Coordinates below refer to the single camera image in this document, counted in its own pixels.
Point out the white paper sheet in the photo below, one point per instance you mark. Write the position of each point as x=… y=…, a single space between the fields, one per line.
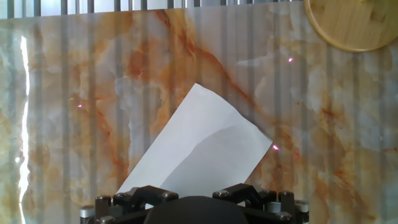
x=202 y=140

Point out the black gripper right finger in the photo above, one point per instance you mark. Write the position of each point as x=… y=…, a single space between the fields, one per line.
x=267 y=202

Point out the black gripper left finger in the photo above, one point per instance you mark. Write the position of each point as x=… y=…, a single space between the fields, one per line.
x=130 y=202

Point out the orange marble pattern mat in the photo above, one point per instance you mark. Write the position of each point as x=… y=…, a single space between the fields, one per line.
x=93 y=93

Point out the wooden mug tree stand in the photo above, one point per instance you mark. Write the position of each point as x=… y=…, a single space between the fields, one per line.
x=357 y=21

